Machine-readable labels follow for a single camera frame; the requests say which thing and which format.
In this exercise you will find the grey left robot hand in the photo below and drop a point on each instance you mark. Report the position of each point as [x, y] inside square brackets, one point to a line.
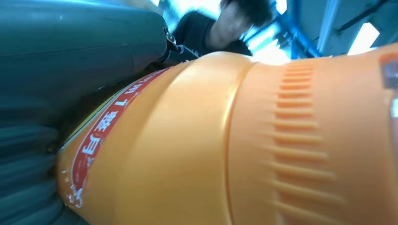
[77, 46]

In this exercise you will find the person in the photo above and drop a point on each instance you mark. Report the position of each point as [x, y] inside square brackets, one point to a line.
[192, 34]

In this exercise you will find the blue metal frame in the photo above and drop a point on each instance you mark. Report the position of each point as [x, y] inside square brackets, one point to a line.
[298, 37]

